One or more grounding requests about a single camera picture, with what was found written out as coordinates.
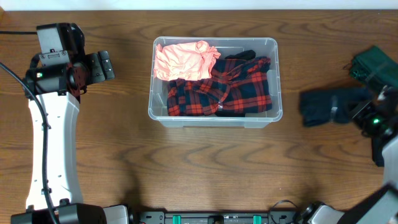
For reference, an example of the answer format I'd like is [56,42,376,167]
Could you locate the black fuzzy sweater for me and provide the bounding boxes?
[215,50,256,117]

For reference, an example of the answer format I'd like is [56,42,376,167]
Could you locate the clear plastic storage bin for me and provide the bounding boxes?
[147,36,283,128]

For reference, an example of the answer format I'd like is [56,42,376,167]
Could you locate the black garment with tape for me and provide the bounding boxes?
[299,87,373,128]

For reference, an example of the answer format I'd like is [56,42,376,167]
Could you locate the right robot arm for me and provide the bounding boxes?
[297,85,397,224]

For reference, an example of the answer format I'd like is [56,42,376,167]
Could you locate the red navy plaid shirt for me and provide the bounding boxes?
[167,57,272,116]

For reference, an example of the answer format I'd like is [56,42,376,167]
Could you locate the dark green folded garment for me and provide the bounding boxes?
[349,46,397,93]

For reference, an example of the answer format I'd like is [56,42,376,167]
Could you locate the pink shirt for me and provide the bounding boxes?
[153,40,221,81]

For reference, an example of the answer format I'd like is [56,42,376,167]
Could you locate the dark navy folded garment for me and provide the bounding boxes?
[371,138,385,167]

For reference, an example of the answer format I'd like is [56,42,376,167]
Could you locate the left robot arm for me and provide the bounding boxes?
[11,23,129,223]

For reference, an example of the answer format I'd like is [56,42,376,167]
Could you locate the black mounting rail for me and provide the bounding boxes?
[128,210,300,224]

